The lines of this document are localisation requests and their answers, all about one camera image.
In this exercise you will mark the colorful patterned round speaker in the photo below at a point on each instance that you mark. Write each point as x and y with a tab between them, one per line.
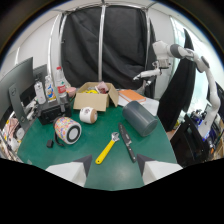
67	129

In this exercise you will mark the metal frame pole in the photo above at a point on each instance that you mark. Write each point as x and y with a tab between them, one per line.
101	43

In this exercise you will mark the black computer monitor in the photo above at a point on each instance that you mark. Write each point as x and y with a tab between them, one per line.
15	90

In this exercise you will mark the orange book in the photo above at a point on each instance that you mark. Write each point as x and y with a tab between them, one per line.
131	95

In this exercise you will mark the open cardboard box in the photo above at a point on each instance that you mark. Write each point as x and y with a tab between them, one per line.
95	96

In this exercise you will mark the black kitchen knife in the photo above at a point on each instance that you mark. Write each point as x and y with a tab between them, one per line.
127	141

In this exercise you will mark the small bottle with yellow label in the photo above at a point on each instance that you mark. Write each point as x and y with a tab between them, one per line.
50	88

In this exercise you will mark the small white printed cup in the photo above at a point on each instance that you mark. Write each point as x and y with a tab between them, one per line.
88	115

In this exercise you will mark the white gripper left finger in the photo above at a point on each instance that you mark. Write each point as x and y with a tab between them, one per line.
71	171

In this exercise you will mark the black curtain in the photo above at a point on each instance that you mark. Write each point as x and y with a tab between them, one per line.
106	43

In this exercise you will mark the pink bowl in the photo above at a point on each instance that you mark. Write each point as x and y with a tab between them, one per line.
71	91

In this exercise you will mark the black cloth drape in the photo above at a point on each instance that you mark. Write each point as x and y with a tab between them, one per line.
178	86

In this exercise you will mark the small black square object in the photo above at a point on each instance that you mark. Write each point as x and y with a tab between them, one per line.
49	143

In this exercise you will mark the white spray bottle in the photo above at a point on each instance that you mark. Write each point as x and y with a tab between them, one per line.
40	92

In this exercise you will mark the large gray cylindrical container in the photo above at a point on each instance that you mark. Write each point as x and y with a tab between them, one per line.
139	117

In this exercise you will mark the water bottle with red label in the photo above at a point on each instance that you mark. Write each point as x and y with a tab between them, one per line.
60	83

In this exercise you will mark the black equipment box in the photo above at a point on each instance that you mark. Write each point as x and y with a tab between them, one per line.
54	111

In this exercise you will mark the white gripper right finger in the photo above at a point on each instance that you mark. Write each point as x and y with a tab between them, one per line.
156	171

